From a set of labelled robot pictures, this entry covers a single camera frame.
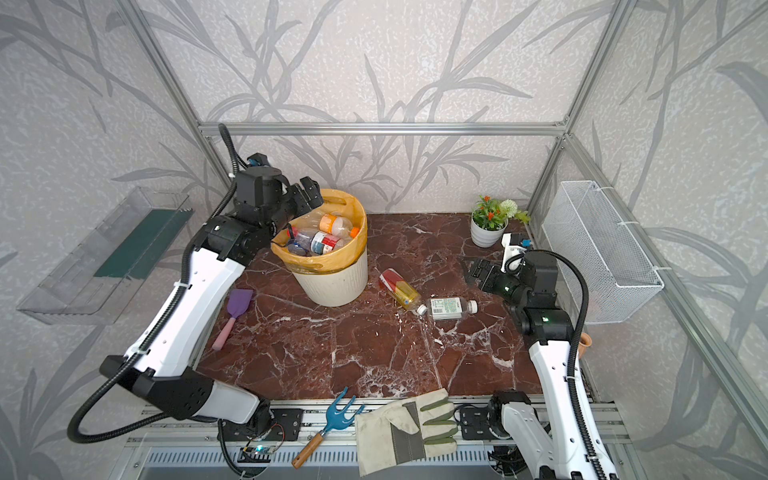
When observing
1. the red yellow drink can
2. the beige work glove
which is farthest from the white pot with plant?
the beige work glove

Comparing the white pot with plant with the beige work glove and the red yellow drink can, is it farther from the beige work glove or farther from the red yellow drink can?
the beige work glove

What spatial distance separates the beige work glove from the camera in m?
0.71

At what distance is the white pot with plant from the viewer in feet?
3.37

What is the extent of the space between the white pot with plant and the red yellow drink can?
33 centimetres

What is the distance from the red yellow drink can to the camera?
0.93 m

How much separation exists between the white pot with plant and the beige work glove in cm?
55

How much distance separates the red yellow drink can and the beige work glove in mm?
271
